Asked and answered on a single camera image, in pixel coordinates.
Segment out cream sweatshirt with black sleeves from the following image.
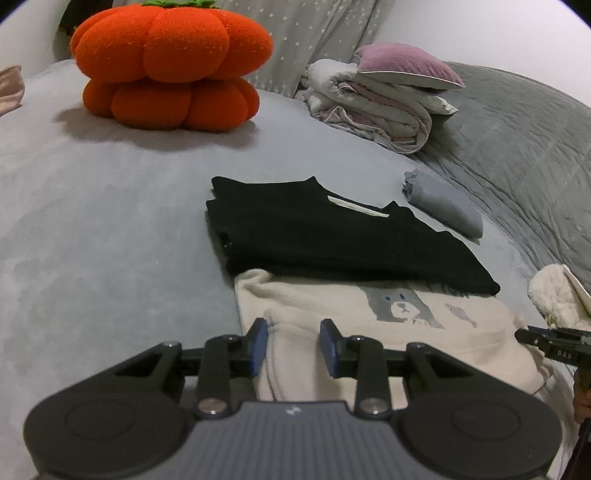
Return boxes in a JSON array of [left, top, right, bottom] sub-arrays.
[[205, 175, 555, 404]]

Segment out white fleece garment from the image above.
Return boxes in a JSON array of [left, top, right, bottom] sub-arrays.
[[527, 264, 591, 330]]

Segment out grey quilted blanket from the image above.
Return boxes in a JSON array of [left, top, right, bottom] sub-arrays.
[[416, 62, 591, 301]]

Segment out purple pillow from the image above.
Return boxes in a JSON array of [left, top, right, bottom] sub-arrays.
[[355, 42, 465, 90]]

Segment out orange pumpkin cushion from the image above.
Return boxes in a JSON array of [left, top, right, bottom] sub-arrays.
[[69, 0, 274, 133]]

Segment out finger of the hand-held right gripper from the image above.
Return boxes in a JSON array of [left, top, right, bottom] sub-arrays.
[[514, 325, 591, 369]]

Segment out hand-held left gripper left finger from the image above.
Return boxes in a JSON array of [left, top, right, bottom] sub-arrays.
[[111, 318, 269, 418]]

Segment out grey sweater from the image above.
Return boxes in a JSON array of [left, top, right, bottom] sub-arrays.
[[403, 168, 484, 239]]

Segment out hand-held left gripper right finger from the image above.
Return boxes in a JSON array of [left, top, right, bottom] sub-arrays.
[[320, 318, 465, 420]]

